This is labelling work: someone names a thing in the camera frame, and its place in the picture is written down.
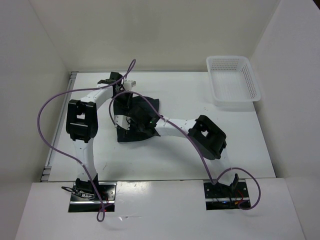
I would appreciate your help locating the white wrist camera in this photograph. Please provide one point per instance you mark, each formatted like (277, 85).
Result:
(129, 84)
(122, 121)

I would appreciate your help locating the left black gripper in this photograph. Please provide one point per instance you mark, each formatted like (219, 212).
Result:
(126, 105)

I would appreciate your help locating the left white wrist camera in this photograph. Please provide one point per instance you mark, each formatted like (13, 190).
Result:
(129, 84)

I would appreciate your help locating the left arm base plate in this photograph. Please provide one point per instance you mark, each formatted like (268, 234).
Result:
(81, 202)

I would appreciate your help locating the white perforated plastic basket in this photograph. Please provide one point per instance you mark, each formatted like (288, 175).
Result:
(232, 80)

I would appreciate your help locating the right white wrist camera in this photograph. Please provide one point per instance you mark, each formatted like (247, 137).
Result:
(122, 121)

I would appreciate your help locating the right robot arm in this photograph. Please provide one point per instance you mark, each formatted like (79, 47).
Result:
(208, 138)

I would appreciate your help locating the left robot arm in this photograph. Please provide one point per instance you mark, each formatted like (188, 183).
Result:
(82, 127)

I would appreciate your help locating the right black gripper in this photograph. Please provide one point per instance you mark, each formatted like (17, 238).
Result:
(131, 128)

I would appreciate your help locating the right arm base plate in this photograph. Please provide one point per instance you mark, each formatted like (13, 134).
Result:
(217, 199)

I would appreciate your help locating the dark navy shorts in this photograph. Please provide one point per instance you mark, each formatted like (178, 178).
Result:
(140, 114)

